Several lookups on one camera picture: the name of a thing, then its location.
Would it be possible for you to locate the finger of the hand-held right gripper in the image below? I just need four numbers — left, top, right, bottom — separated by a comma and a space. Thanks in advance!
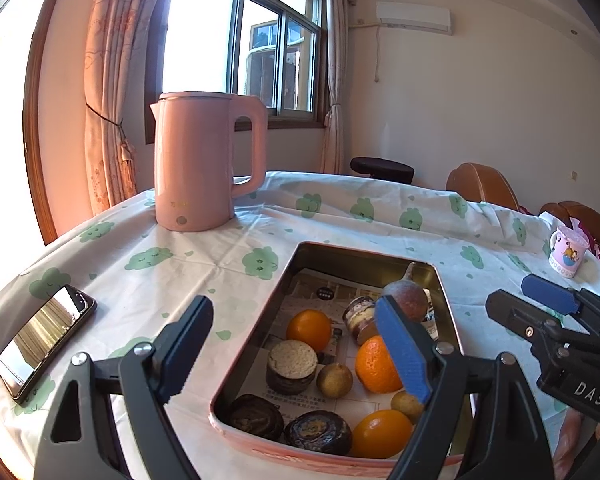
485, 289, 566, 356
521, 274, 600, 341

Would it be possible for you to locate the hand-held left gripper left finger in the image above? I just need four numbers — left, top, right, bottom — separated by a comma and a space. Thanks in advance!
32, 295, 215, 480

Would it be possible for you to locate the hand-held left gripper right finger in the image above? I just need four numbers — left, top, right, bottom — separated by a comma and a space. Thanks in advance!
374, 295, 553, 480

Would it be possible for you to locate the orange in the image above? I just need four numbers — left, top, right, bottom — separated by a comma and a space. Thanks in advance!
286, 310, 332, 353
351, 409, 414, 460
355, 335, 405, 394

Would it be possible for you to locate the brown passion fruit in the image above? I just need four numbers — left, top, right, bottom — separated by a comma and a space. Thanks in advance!
381, 262, 429, 323

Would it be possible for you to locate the brown round cake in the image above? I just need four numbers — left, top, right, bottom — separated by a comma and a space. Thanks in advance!
342, 296, 381, 346
266, 340, 319, 395

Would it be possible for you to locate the longan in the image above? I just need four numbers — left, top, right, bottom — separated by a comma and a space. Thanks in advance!
316, 362, 354, 400
391, 391, 426, 423

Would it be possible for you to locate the dark swirl cake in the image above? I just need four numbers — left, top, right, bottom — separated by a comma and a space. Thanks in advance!
283, 410, 353, 456
226, 393, 285, 443

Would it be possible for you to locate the pink rectangular tin box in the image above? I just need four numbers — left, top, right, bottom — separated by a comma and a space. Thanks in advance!
208, 241, 473, 471

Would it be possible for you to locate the person's right hand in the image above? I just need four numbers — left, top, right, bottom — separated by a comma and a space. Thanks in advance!
552, 407, 600, 480

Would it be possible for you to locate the pink cartoon cup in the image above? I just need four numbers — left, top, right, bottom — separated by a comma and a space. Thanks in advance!
547, 225, 591, 279

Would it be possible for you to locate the brown leather sofa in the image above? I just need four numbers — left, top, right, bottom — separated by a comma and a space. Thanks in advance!
539, 201, 600, 261

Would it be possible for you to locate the white tablecloth with green clouds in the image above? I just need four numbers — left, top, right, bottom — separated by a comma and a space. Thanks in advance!
0, 170, 600, 480

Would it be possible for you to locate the brown leather armchair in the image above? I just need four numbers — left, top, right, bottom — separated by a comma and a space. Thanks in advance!
446, 162, 521, 211

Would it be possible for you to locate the black smartphone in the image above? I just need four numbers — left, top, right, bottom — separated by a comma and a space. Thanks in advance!
0, 284, 97, 401

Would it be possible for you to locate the dark round stool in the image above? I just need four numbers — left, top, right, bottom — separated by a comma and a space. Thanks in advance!
350, 157, 415, 185

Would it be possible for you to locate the pink electric kettle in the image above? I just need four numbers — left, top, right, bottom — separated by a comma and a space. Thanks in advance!
150, 91, 268, 232

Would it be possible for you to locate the curtain tieback tassel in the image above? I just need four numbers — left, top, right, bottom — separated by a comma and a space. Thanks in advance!
86, 102, 137, 196

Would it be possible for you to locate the narrow beige curtain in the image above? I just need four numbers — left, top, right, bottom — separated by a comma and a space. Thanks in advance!
315, 0, 356, 175

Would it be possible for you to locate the wide beige patterned curtain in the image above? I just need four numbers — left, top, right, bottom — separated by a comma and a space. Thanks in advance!
83, 0, 173, 218

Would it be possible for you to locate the white air conditioner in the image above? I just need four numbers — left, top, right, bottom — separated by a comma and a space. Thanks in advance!
376, 1, 452, 36

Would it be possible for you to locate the sliding glass window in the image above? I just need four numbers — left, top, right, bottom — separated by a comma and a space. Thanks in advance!
145, 0, 331, 146

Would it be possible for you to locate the air conditioner hose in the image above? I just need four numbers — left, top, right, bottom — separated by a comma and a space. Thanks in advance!
352, 22, 381, 83

